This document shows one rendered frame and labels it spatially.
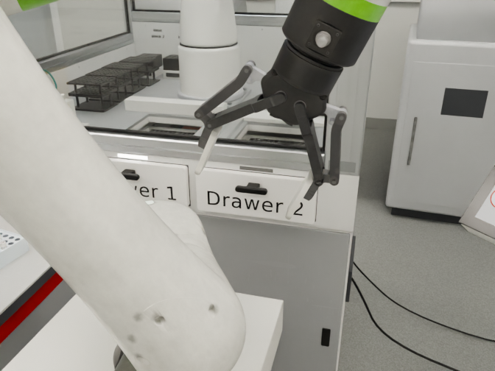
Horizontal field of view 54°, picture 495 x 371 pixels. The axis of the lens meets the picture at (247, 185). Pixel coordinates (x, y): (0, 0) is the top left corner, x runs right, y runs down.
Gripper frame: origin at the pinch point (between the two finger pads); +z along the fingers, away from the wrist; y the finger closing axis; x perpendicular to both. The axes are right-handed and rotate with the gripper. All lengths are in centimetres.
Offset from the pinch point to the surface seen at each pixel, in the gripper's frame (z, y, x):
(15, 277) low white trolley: 55, -35, 13
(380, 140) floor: 106, 88, 325
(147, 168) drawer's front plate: 34, -23, 41
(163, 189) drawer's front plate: 37, -17, 41
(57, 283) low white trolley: 60, -29, 20
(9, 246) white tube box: 54, -41, 18
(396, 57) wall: 49, 69, 358
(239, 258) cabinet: 46, 8, 41
